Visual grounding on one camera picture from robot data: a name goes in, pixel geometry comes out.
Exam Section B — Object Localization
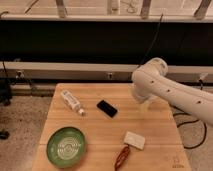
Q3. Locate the red brown looped cord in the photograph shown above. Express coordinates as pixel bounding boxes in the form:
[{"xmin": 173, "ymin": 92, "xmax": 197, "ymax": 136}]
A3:
[{"xmin": 114, "ymin": 145, "xmax": 131, "ymax": 171}]

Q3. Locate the white sponge block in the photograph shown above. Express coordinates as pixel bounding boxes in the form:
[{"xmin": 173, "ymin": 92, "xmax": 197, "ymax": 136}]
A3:
[{"xmin": 124, "ymin": 131, "xmax": 145, "ymax": 150}]

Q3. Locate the black equipment at left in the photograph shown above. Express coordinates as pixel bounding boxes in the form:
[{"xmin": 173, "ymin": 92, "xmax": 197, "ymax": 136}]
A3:
[{"xmin": 0, "ymin": 79, "xmax": 12, "ymax": 106}]

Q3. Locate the grey metal rail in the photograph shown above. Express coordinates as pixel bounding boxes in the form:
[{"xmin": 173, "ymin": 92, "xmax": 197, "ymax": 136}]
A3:
[{"xmin": 0, "ymin": 60, "xmax": 213, "ymax": 83}]

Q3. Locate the white plastic bottle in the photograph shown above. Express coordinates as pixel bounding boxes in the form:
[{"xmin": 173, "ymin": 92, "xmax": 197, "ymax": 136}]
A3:
[{"xmin": 61, "ymin": 90, "xmax": 85, "ymax": 116}]

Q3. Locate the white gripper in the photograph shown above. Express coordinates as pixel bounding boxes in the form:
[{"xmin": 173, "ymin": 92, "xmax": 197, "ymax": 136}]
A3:
[{"xmin": 131, "ymin": 85, "xmax": 155, "ymax": 113}]

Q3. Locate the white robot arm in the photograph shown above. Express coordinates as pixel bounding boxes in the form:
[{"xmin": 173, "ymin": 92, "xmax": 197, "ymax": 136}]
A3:
[{"xmin": 132, "ymin": 57, "xmax": 213, "ymax": 126}]

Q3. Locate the black eraser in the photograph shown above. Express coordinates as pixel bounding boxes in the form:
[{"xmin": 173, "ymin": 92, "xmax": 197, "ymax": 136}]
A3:
[{"xmin": 97, "ymin": 100, "xmax": 117, "ymax": 118}]

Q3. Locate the black hanging cable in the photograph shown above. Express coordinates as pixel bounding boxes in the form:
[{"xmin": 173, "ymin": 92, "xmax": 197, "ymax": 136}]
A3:
[{"xmin": 138, "ymin": 13, "xmax": 164, "ymax": 68}]

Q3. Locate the green patterned plate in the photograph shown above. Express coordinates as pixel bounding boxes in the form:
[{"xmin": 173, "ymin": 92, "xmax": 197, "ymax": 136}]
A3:
[{"xmin": 46, "ymin": 127, "xmax": 87, "ymax": 169}]

